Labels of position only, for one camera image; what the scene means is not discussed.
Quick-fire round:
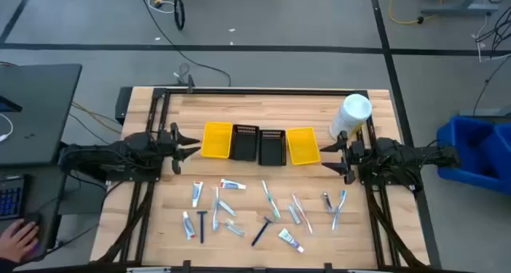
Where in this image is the dark blue disposable razor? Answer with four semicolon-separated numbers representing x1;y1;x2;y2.
250;216;275;248
196;210;208;244

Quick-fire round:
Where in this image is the green toothbrush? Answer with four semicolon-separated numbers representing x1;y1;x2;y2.
261;180;282;220

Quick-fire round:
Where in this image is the dark grey desk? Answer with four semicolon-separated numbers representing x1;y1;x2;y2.
0;62;84;266

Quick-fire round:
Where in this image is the yellow floor cable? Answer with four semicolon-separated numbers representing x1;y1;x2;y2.
388;0;470;26

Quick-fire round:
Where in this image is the nail clipper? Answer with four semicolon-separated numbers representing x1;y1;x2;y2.
321;191;335;214
218;199;237;217
287;203;302;226
223;219;246;238

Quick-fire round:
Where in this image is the long black floor cable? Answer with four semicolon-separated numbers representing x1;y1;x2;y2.
137;0;232;88

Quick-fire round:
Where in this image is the dark tablet screen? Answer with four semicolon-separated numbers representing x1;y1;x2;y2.
0;95;23;113

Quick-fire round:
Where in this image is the white wipes canister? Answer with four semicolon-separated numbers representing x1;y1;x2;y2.
328;93;373;140

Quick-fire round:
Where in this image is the yellow plastic basket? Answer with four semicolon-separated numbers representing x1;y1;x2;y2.
286;126;322;166
200;121;234;160

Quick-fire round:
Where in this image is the black cable loop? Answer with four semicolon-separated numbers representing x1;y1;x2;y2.
173;0;186;31

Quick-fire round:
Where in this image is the white purple toothpaste tube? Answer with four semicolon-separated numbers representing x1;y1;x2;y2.
278;227;305;254

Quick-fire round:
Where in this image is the black table side plate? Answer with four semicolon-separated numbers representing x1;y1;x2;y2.
114;85;134;125

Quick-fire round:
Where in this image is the grey table base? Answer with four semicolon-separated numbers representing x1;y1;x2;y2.
419;0;500;17

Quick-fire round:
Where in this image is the person's hand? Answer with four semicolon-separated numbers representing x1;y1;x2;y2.
0;218;40;265

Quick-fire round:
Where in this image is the black cable bundle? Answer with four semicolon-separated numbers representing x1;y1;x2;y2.
472;5;511;63

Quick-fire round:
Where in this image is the black plastic basket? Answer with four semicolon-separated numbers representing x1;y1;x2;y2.
229;124;260;162
257;129;287;167

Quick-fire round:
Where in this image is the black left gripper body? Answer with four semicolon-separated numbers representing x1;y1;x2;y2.
157;122;184;176

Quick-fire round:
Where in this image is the blue toothbrush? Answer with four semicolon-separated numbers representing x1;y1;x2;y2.
331;189;348;231
212;186;220;231

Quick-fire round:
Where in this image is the blue plastic bin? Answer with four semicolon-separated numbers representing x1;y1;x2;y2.
436;114;511;196

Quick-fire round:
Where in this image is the black keyboard with blue keys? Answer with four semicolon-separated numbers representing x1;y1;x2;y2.
0;175;27;222

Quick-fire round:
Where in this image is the black aluminium table frame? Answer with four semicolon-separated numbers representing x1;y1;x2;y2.
92;87;430;272

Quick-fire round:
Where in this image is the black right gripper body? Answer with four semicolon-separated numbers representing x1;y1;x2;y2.
339;130;366;185

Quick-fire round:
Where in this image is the thin yellow cable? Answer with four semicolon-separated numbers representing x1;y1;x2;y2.
69;100;123;146

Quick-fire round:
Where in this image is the red toothbrush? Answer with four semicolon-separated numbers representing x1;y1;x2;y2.
291;192;315;235

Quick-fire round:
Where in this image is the white red toothpaste tube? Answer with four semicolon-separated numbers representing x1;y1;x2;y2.
182;211;197;241
219;178;248;191
192;180;204;208

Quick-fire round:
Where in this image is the black computer mouse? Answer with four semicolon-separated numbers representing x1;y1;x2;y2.
22;211;45;260

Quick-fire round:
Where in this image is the white desk cable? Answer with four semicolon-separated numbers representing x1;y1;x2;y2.
0;112;14;144

